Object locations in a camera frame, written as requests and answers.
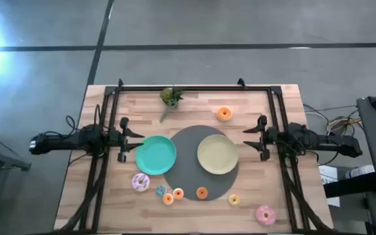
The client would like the white paper sheet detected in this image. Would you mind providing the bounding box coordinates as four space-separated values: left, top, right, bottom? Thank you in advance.
318 164 341 208

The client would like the beige round plate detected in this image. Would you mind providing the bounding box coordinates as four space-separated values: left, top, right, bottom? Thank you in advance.
196 134 240 176

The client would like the grey round mat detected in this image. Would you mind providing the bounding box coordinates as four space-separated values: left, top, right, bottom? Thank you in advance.
163 125 240 202

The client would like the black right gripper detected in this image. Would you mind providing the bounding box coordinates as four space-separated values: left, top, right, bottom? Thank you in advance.
242 114 279 162

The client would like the white bottle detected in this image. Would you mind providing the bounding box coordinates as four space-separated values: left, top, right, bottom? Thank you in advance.
345 164 375 180

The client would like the black beam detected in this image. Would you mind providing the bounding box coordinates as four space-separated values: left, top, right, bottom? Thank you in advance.
323 172 376 199

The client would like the large chocolate frosted donut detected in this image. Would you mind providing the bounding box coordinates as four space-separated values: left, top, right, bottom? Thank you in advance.
216 106 234 122

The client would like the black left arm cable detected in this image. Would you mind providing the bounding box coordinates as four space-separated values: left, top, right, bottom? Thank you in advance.
65 104 110 138

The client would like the bundle of floor cables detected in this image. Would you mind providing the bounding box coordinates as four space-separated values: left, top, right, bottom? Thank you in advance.
304 103 362 144

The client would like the large lilac frosted donut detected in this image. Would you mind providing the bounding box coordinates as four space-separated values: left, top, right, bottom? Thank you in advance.
131 172 151 193

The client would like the black metal table frame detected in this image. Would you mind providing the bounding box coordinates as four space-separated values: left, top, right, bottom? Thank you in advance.
55 78 336 234

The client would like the small green potted plant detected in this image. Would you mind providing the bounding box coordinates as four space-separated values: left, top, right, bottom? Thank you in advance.
160 85 185 109

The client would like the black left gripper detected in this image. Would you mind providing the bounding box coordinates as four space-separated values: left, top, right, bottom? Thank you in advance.
108 116 146 163

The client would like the large pink frosted donut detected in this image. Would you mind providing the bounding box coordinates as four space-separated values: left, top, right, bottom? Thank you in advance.
255 204 277 227

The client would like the teal round plate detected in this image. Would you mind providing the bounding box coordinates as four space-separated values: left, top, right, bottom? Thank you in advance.
135 135 178 176

